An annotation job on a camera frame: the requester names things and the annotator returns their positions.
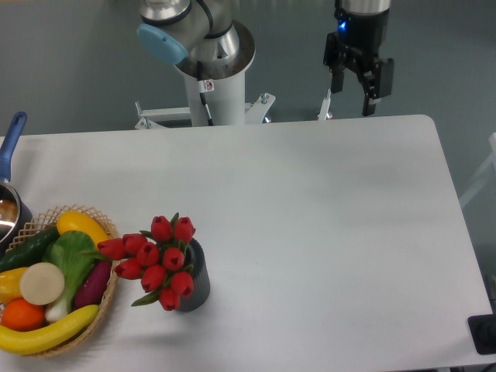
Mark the woven wicker basket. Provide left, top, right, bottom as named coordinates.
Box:
left=7, top=205, right=119, bottom=357

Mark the yellow mango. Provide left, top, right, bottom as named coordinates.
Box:
left=56, top=210, right=109, bottom=246

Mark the yellow bell pepper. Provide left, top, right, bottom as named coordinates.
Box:
left=0, top=267, right=27, bottom=305

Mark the white frame at right edge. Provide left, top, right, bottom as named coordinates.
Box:
left=459, top=133, right=495, bottom=209

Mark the black device at table edge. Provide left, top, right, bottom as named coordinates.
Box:
left=467, top=314, right=496, bottom=355

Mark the dark green cucumber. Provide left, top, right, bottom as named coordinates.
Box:
left=1, top=226, right=60, bottom=272

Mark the green bok choy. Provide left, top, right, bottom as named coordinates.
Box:
left=43, top=231, right=95, bottom=323

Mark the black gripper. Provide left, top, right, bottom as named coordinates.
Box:
left=323, top=1, right=394, bottom=116

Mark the blue handled saucepan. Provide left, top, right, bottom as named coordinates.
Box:
left=1, top=112, right=33, bottom=257

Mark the purple sweet potato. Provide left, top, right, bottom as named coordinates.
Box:
left=73, top=260, right=112, bottom=309

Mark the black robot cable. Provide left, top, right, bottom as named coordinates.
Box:
left=195, top=60, right=215, bottom=126

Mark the orange fruit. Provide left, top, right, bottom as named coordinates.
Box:
left=1, top=298, right=45, bottom=332

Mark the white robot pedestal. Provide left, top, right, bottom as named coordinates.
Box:
left=176, top=62, right=252, bottom=127

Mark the dark ribbed vase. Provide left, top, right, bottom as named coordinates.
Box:
left=177, top=238, right=211, bottom=312

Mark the white pedestal base frame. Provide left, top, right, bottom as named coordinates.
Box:
left=134, top=88, right=334, bottom=130

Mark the yellow banana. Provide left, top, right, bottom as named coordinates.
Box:
left=1, top=305, right=99, bottom=356

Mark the beige round radish slice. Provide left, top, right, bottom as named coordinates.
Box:
left=19, top=262, right=65, bottom=305

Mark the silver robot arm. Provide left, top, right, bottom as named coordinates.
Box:
left=137, top=1, right=394, bottom=116

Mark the red tulip bouquet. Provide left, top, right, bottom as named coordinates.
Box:
left=82, top=214, right=195, bottom=311

